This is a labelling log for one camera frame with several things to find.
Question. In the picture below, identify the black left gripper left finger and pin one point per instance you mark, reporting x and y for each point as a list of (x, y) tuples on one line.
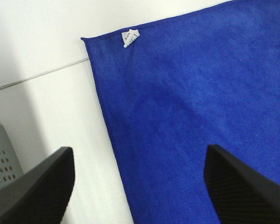
[(40, 196)]

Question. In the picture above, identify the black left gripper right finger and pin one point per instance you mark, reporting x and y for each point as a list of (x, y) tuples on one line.
[(239, 194)]

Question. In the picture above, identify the blue microfibre towel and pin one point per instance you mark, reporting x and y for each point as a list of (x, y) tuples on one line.
[(207, 77)]

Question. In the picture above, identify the grey perforated plastic basket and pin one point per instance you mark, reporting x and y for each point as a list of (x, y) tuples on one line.
[(10, 168)]

